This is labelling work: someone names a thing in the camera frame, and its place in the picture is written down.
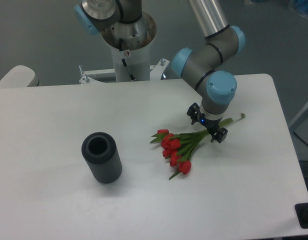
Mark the black box at table edge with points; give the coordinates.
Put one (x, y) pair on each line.
(302, 214)

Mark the red tulip bouquet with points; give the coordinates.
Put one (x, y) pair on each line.
(179, 148)

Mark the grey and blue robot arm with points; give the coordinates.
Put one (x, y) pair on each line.
(199, 69)

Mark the dark grey ribbed vase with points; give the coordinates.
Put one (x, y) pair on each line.
(100, 152)

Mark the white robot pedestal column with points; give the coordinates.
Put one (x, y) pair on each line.
(130, 48)

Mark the white furniture at right edge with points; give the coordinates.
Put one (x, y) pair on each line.
(297, 120)

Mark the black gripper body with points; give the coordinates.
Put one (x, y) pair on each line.
(211, 122)

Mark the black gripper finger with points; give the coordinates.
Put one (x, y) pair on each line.
(194, 113)
(220, 135)

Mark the white pedestal base frame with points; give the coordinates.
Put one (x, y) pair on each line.
(157, 72)

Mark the white chair armrest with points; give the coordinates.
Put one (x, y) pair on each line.
(19, 77)

